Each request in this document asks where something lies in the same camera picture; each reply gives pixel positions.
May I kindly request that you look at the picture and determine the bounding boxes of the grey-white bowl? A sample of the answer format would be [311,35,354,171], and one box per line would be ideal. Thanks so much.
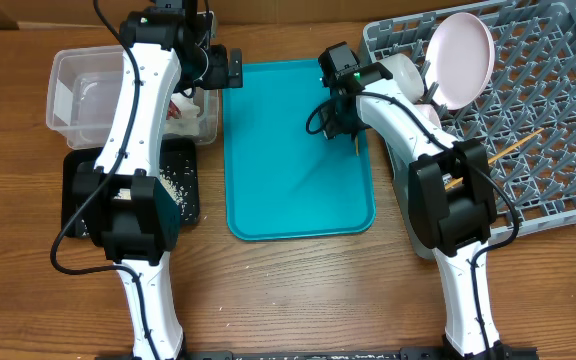
[379,53,424,103]

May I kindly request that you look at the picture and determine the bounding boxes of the grey dishwasher rack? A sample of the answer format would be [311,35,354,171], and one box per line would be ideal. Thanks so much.
[357,0,576,260]

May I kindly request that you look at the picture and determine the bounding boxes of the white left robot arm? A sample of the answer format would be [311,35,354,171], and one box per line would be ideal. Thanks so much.
[62,1,243,359]

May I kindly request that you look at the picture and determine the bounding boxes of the black tray bin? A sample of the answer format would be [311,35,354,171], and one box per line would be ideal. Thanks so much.
[60,137,202,239]

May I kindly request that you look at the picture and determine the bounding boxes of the white napkin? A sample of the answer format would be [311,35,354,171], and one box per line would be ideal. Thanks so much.
[165,93,201,137]

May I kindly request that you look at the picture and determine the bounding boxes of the pink round plate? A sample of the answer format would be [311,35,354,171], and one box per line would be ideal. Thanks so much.
[424,12,495,110]

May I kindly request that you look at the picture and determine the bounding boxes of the teal plastic tray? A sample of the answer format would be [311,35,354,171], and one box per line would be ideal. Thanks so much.
[223,59,376,241]

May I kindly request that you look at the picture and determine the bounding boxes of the rice food waste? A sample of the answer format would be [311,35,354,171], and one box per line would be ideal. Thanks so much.
[80,149,199,236]

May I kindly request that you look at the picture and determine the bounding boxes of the clear plastic bin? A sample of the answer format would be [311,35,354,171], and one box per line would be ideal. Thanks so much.
[46,45,220,149]

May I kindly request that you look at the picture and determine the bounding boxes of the red snack wrapper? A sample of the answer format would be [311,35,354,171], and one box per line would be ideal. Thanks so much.
[167,101,181,120]

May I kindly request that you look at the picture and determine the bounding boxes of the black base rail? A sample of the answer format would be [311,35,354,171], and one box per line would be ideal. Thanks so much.
[95,344,539,360]

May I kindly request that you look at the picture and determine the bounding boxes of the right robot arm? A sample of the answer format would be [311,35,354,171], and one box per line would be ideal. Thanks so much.
[309,42,512,359]

